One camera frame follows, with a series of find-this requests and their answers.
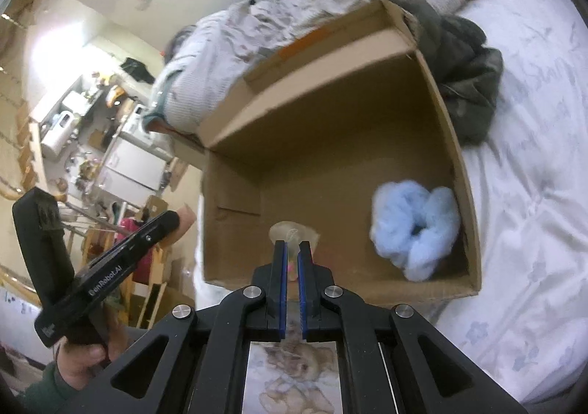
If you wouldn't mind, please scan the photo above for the white refrigerator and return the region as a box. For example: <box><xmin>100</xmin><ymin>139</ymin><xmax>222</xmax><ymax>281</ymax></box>
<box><xmin>97</xmin><ymin>136</ymin><xmax>173</xmax><ymax>194</ymax></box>

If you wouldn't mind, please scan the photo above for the person's left hand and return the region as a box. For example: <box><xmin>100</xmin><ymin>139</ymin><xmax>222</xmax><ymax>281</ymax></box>
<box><xmin>56</xmin><ymin>299</ymin><xmax>130</xmax><ymax>392</ymax></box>

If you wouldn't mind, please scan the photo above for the puppy printed blanket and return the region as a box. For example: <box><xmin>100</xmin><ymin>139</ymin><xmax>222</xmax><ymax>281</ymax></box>
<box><xmin>243</xmin><ymin>340</ymin><xmax>344</xmax><ymax>414</ymax></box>

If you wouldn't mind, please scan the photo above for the person's left forearm green sleeve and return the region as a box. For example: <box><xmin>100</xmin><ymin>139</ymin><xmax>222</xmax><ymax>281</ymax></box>
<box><xmin>14</xmin><ymin>361</ymin><xmax>95</xmax><ymax>414</ymax></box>

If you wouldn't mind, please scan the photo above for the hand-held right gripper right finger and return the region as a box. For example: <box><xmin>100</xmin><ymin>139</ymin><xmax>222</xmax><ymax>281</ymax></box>
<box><xmin>297</xmin><ymin>242</ymin><xmax>530</xmax><ymax>414</ymax></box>

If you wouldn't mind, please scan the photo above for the light blue fluffy scrunchie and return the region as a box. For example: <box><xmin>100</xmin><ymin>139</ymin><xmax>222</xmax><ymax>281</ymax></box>
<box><xmin>370</xmin><ymin>181</ymin><xmax>461</xmax><ymax>282</ymax></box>

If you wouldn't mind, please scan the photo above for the white patterned bed quilt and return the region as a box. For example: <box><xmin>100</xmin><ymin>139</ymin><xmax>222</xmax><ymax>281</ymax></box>
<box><xmin>193</xmin><ymin>0</ymin><xmax>588</xmax><ymax>406</ymax></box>

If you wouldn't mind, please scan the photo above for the small clear plastic object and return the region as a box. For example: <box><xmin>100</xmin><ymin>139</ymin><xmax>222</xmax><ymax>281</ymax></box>
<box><xmin>269</xmin><ymin>221</ymin><xmax>321</xmax><ymax>282</ymax></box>

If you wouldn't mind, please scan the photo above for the white knitted garment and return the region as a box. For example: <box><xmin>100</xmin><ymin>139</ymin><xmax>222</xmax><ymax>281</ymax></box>
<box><xmin>141</xmin><ymin>0</ymin><xmax>295</xmax><ymax>135</ymax></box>

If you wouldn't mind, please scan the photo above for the cardboard box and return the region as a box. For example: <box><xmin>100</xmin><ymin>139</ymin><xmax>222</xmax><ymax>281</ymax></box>
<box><xmin>197</xmin><ymin>0</ymin><xmax>483</xmax><ymax>310</ymax></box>

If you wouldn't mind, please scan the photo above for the black cloth on counter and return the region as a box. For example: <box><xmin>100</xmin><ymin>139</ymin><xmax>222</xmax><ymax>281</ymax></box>
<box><xmin>122</xmin><ymin>57</ymin><xmax>156</xmax><ymax>85</ymax></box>

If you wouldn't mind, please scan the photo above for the pink cloth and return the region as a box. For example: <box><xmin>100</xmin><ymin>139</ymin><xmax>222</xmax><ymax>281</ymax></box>
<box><xmin>112</xmin><ymin>217</ymin><xmax>159</xmax><ymax>286</ymax></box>

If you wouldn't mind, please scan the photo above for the dark grey-green garment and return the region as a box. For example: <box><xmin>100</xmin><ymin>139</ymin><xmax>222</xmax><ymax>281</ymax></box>
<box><xmin>372</xmin><ymin>0</ymin><xmax>505</xmax><ymax>147</ymax></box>

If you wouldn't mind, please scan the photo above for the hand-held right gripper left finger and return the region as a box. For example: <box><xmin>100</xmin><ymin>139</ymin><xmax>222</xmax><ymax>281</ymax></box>
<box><xmin>60</xmin><ymin>242</ymin><xmax>288</xmax><ymax>414</ymax></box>

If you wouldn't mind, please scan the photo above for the white kitchen appliance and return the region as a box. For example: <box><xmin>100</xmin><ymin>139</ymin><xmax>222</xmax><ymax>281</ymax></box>
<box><xmin>40</xmin><ymin>111</ymin><xmax>79</xmax><ymax>158</ymax></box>

